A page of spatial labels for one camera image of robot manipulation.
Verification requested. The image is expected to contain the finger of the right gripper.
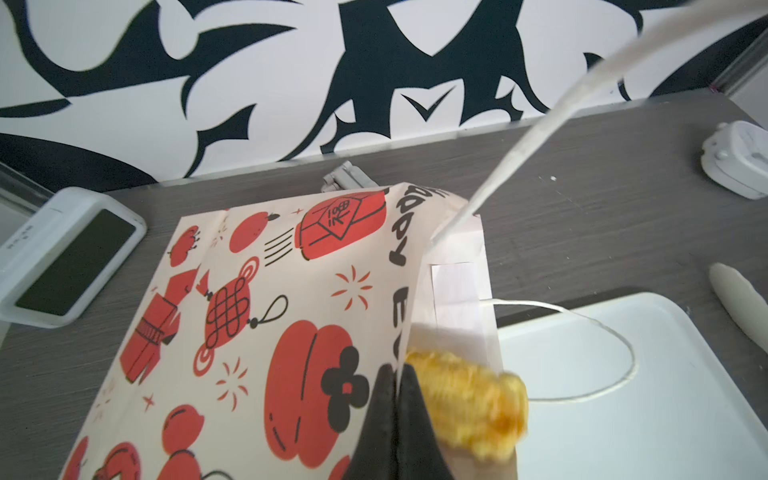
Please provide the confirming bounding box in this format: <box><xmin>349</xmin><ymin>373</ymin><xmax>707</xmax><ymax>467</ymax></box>
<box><xmin>708</xmin><ymin>263</ymin><xmax>767</xmax><ymax>351</ymax></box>

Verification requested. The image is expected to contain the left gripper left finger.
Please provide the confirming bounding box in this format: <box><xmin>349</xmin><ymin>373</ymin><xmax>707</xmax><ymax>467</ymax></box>
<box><xmin>343</xmin><ymin>364</ymin><xmax>397</xmax><ymax>480</ymax></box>

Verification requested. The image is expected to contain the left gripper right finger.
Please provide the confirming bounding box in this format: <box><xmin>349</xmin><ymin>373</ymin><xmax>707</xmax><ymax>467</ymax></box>
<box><xmin>395</xmin><ymin>364</ymin><xmax>453</xmax><ymax>480</ymax></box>

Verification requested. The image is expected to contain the long striped fake bread loaf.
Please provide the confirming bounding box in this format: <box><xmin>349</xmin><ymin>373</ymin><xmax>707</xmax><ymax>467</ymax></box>
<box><xmin>406</xmin><ymin>350</ymin><xmax>529</xmax><ymax>463</ymax></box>

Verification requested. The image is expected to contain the red white paper bag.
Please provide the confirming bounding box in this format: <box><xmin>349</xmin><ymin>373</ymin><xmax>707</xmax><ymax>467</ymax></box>
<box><xmin>60</xmin><ymin>183</ymin><xmax>518</xmax><ymax>479</ymax></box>

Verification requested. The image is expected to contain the white plastic tray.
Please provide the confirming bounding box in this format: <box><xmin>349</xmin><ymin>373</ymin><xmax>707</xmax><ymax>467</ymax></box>
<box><xmin>499</xmin><ymin>293</ymin><xmax>767</xmax><ymax>479</ymax></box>

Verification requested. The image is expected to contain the white round timer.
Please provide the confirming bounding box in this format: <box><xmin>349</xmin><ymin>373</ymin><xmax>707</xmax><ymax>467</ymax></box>
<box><xmin>700</xmin><ymin>120</ymin><xmax>767</xmax><ymax>200</ymax></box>

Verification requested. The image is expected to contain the small grey white device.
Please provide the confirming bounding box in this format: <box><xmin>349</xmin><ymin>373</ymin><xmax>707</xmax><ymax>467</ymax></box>
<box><xmin>321</xmin><ymin>161</ymin><xmax>378</xmax><ymax>193</ymax></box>

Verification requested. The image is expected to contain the white digital clock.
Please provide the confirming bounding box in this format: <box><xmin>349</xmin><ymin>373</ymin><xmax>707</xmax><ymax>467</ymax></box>
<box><xmin>1</xmin><ymin>187</ymin><xmax>147</xmax><ymax>329</ymax></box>

